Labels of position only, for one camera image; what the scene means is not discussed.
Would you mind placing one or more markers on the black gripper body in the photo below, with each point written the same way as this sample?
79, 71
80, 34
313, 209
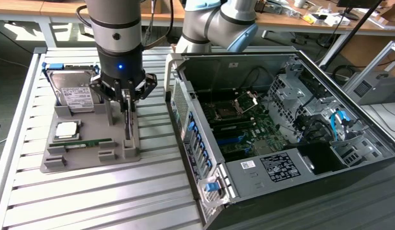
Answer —
120, 64

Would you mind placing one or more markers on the Nvidia graphics card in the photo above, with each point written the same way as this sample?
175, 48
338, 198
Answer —
130, 124

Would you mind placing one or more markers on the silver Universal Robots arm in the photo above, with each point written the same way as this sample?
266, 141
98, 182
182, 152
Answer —
116, 24

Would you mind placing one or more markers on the hard disk in blue caddy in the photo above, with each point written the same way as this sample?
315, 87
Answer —
70, 91

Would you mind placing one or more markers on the blue card retention latch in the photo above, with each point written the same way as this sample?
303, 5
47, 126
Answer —
198, 137
210, 165
206, 155
192, 126
202, 146
190, 116

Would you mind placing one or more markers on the silver CPU chip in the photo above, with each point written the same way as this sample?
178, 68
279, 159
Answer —
67, 130

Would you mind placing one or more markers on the green RAM stick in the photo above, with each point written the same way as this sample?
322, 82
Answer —
86, 143

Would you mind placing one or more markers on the CPU socket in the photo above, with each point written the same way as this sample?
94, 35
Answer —
225, 111

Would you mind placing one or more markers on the grey plastic parts rack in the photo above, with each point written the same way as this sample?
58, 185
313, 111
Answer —
88, 158

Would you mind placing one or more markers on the dark RAM stick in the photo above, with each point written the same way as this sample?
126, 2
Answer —
233, 124

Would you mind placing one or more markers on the metal socket cover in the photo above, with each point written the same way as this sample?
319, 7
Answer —
247, 101

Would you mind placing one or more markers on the blue expansion slot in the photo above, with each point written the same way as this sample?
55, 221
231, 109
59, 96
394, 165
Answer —
230, 141

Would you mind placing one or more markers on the green Dell motherboard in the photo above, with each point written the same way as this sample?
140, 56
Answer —
265, 124

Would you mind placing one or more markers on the silver chipset heatsink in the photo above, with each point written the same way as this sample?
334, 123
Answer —
263, 146

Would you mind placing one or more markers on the large blue case latch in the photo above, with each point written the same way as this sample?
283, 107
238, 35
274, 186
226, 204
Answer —
211, 187

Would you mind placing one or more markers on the small metal box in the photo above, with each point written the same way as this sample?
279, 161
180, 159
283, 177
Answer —
271, 7

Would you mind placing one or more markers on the grey power supply unit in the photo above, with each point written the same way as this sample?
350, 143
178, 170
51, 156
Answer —
274, 167

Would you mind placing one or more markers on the white box with black item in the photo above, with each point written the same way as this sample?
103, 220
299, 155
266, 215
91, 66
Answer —
314, 19

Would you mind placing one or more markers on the small white box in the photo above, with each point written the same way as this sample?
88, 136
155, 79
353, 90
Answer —
337, 21

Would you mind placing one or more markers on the black stand pole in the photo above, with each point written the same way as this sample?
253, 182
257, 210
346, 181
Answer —
354, 30

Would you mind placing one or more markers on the open black PC case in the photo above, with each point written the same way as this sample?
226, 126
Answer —
313, 203

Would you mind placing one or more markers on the metal disk bay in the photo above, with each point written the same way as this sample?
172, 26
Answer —
361, 148

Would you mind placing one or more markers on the black monitor with stand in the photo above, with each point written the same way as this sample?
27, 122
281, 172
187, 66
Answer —
347, 2

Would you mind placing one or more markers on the brown cardboard box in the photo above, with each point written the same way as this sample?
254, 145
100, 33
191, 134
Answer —
393, 12

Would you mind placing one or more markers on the wooden desk white frame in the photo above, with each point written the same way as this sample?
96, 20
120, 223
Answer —
24, 9
281, 21

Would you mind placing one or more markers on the aluminium profile frame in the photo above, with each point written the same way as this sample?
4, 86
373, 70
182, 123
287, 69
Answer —
390, 50

